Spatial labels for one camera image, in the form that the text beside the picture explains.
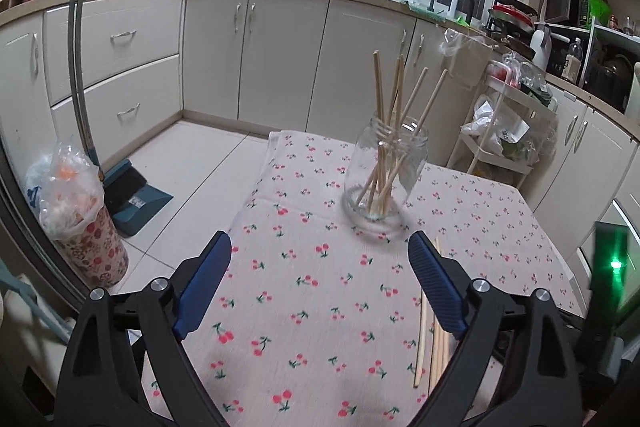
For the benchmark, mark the clear glass jar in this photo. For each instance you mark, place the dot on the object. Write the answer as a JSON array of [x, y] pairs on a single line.
[[360, 174]]

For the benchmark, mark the white rolling cart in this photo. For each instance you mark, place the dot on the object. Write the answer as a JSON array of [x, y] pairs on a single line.
[[530, 96]]

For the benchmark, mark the white plastic bag on cart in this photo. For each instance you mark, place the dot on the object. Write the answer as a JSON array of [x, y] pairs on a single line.
[[501, 129]]

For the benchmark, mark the white spray bottle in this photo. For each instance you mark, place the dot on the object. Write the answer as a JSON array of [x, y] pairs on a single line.
[[452, 9]]

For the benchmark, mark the floral bin with plastic bag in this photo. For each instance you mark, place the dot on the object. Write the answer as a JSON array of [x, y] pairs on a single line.
[[65, 193]]

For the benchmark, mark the wooden chopstick pile middle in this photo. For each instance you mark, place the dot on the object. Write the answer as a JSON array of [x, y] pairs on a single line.
[[389, 132]]

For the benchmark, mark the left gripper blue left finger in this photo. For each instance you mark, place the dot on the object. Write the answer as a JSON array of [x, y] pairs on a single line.
[[196, 281]]

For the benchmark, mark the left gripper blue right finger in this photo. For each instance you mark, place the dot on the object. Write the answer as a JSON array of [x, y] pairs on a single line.
[[443, 282]]

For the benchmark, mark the wooden chopstick pile rightmost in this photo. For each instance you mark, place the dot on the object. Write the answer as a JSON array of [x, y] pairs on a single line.
[[412, 144]]

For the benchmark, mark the teal dustpan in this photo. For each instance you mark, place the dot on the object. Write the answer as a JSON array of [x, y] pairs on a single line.
[[130, 200]]

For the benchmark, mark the cream kitchen cabinets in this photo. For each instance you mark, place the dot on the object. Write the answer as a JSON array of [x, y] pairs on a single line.
[[287, 64]]

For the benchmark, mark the cherry print tablecloth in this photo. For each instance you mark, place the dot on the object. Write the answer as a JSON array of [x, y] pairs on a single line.
[[317, 319]]

